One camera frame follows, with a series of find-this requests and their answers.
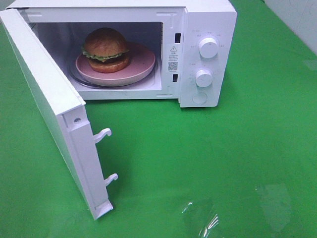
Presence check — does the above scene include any white microwave knob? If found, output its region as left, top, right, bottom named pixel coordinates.
left=199, top=36, right=219, bottom=59
left=195, top=69, right=213, bottom=88

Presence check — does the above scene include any white microwave door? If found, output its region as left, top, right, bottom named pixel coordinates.
left=0, top=9, right=118, bottom=219

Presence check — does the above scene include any white microwave oven body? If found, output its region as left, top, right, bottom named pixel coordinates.
left=5, top=0, right=237, bottom=107

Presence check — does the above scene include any pink round plate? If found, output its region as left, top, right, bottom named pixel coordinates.
left=75, top=42, right=156, bottom=87

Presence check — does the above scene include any round white door release button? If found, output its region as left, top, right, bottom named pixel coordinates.
left=192, top=92, right=208, bottom=105

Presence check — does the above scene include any lower white microwave knob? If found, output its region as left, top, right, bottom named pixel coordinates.
left=195, top=69, right=213, bottom=88

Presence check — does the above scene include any upper white microwave knob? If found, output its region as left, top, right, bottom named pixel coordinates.
left=199, top=36, right=219, bottom=59

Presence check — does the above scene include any burger with lettuce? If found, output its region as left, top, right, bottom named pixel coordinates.
left=82, top=28, right=129, bottom=73

